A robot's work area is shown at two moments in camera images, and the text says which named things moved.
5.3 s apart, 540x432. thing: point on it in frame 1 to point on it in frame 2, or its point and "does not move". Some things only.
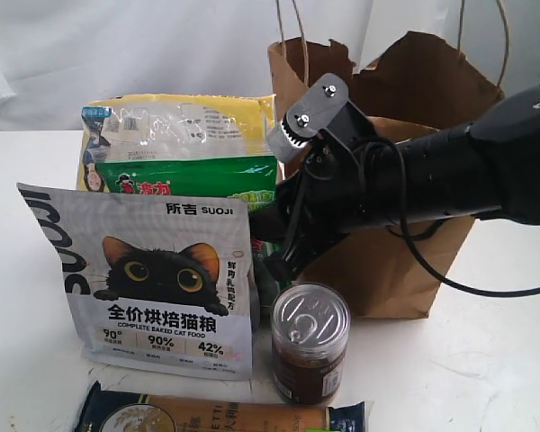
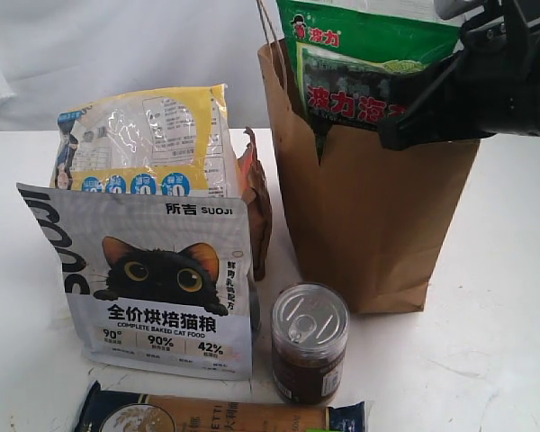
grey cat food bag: (154, 283) does not move
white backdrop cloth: (43, 59) does not move
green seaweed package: (246, 178) to (348, 55)
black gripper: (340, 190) to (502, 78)
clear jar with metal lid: (310, 324) does not move
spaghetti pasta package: (108, 410) does not move
